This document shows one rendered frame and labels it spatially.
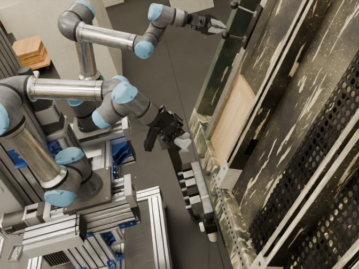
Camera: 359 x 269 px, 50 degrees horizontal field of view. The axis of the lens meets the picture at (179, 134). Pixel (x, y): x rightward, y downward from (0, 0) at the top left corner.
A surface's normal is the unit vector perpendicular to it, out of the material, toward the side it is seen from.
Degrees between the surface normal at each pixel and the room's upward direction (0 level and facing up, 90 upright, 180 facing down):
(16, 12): 90
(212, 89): 90
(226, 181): 90
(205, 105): 90
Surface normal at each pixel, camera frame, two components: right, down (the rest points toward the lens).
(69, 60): 0.14, 0.62
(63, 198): -0.05, 0.76
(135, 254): -0.22, -0.73
